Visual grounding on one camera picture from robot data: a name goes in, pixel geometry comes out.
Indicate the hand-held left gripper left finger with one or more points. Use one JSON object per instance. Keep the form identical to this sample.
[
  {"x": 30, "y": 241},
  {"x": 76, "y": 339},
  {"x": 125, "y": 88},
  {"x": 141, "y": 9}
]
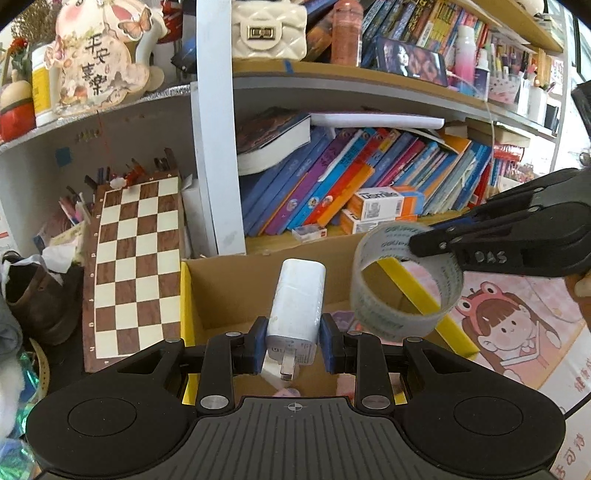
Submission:
[{"x": 261, "y": 346}]

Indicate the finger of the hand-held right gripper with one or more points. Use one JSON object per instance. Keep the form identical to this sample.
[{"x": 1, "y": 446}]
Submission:
[
  {"x": 521, "y": 242},
  {"x": 531, "y": 191}
]

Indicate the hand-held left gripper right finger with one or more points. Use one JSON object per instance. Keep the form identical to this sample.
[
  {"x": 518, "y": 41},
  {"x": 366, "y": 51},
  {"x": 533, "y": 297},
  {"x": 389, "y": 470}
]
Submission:
[{"x": 327, "y": 346}]

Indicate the white power adapter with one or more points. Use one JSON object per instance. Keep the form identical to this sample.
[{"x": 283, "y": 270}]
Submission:
[{"x": 295, "y": 304}]

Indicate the pink utility knife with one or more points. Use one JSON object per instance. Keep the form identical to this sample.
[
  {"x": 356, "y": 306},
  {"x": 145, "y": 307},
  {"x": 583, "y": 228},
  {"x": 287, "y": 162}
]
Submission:
[{"x": 287, "y": 393}]

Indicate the cardboard box with yellow flaps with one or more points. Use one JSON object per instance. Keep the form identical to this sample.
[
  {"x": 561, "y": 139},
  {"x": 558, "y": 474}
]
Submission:
[{"x": 231, "y": 295}]

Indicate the clear tape roll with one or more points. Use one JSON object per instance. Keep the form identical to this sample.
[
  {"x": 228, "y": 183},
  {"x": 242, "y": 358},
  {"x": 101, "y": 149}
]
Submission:
[{"x": 369, "y": 295}]

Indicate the person's right hand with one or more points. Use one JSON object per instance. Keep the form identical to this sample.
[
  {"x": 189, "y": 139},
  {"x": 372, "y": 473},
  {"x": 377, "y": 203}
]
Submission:
[{"x": 581, "y": 285}]

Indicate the white cup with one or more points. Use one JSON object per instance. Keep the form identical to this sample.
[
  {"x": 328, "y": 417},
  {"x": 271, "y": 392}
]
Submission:
[{"x": 536, "y": 104}]

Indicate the pink pen holder basket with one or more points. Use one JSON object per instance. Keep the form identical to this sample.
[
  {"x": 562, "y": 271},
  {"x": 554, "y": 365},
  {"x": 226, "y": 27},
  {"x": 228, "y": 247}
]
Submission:
[{"x": 505, "y": 87}]

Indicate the small white flat box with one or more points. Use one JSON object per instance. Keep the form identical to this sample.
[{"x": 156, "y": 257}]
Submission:
[{"x": 310, "y": 233}]

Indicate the small white bottle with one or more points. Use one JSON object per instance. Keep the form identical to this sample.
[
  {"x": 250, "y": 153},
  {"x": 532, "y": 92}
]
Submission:
[{"x": 482, "y": 76}]

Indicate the orange and white carton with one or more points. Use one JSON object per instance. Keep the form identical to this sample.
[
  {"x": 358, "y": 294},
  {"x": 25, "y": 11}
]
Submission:
[
  {"x": 364, "y": 226},
  {"x": 383, "y": 203}
]

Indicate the white box beside chessboard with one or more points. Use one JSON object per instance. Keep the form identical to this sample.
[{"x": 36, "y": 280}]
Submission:
[{"x": 198, "y": 217}]

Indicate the brown and white chessboard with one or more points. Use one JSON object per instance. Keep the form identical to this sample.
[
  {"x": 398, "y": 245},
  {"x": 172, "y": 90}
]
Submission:
[{"x": 138, "y": 267}]

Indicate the pink and white bottle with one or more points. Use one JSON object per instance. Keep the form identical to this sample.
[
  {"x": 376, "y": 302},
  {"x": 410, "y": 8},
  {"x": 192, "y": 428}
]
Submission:
[{"x": 465, "y": 55}]

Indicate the row of leaning colourful books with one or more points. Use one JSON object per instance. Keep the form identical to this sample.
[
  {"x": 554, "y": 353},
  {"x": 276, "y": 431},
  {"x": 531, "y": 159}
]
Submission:
[{"x": 323, "y": 184}]

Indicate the white paper folder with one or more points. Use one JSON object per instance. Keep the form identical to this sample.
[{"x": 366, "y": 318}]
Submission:
[{"x": 383, "y": 121}]

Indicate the dark framed photo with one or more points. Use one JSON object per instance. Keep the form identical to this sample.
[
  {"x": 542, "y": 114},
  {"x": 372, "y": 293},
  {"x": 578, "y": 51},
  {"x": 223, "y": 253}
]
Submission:
[{"x": 411, "y": 62}]

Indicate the wooden bookshelf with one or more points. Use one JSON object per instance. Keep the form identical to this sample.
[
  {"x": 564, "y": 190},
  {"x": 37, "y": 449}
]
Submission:
[{"x": 369, "y": 78}]

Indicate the row of upright books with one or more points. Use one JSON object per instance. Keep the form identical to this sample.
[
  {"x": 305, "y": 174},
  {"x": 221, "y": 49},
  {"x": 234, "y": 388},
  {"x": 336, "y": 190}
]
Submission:
[{"x": 415, "y": 21}]

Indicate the thick dark-covered book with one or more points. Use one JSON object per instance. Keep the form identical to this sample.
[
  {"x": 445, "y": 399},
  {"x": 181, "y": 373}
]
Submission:
[{"x": 272, "y": 138}]

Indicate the white shelf upright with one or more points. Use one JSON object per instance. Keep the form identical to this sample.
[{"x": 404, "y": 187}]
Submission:
[{"x": 217, "y": 138}]

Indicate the small red and white charm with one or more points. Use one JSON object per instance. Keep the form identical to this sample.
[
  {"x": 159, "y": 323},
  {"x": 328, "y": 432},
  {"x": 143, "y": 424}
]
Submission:
[{"x": 121, "y": 181}]

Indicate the crumpled white tissue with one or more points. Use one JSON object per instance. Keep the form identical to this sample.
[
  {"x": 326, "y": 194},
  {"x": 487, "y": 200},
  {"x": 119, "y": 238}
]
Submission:
[{"x": 60, "y": 258}]

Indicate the brown leather bag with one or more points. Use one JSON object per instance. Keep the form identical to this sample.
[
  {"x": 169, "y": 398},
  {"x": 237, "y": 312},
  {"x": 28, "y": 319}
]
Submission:
[{"x": 41, "y": 300}]

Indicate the bunch of pens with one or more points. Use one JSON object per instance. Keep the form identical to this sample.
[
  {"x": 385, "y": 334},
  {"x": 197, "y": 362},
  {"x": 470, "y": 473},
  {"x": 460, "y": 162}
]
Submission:
[{"x": 76, "y": 210}]

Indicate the orange glitter bottle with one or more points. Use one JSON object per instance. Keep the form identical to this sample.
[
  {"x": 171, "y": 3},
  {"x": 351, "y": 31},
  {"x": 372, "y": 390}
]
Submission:
[{"x": 346, "y": 34}]

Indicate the white fluffy cloth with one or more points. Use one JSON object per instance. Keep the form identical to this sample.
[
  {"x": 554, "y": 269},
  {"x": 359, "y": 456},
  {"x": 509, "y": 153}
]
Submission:
[{"x": 11, "y": 397}]

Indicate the iridescent teal foil wrap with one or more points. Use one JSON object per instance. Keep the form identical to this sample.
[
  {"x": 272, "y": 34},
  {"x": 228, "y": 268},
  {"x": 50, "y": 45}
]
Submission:
[{"x": 14, "y": 457}]

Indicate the blue tape patch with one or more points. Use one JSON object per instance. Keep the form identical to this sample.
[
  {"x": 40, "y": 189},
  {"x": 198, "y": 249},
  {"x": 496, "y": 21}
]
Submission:
[{"x": 63, "y": 157}]

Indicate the silver-edged grey shelf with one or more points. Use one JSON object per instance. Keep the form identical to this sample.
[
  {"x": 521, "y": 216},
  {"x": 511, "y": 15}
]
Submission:
[{"x": 115, "y": 106}]

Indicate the cream quilted handbag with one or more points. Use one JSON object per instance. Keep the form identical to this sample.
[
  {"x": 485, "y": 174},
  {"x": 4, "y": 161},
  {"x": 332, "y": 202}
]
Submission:
[{"x": 270, "y": 30}]

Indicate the red and cream round doll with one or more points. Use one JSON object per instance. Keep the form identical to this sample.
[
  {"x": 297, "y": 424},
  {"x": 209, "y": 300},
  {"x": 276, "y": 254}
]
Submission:
[{"x": 17, "y": 115}]

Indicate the white bottle with yellow label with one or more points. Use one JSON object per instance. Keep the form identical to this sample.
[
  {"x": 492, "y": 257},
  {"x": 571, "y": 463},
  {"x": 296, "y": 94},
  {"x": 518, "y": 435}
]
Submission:
[{"x": 42, "y": 87}]

